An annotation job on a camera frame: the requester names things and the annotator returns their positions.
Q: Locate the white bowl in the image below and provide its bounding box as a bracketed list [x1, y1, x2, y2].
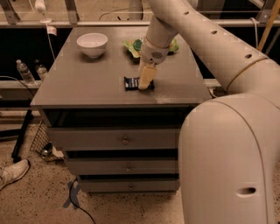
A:
[76, 33, 108, 59]

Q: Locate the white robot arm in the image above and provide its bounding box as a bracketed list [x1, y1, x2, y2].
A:
[140, 0, 280, 224]

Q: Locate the black floor cable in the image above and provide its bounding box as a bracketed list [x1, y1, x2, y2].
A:
[68, 178, 97, 224]

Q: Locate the wooden ladder frame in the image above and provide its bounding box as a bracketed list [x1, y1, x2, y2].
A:
[256, 0, 280, 52]

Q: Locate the white cable with tag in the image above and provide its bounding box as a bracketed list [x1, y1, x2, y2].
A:
[34, 0, 59, 61]

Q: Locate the white sneaker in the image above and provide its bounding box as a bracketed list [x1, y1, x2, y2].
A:
[0, 159, 31, 190]

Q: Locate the black stand leg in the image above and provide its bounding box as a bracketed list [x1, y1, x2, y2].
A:
[11, 109, 33, 163]

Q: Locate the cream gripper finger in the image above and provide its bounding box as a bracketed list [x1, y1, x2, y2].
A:
[138, 62, 158, 90]

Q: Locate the dark blue rxbar wrapper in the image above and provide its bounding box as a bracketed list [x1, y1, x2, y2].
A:
[123, 76, 156, 92]

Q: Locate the grey drawer cabinet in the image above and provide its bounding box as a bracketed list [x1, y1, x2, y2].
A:
[31, 26, 210, 193]

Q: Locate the black wire basket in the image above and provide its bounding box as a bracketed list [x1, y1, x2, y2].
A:
[30, 121, 64, 162]

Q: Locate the clear water bottle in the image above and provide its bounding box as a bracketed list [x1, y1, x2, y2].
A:
[34, 59, 47, 81]
[16, 59, 36, 86]

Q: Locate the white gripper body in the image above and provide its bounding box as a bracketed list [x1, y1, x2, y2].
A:
[140, 37, 170, 65]

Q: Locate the green snack bag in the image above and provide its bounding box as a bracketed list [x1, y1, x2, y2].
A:
[122, 38, 179, 59]

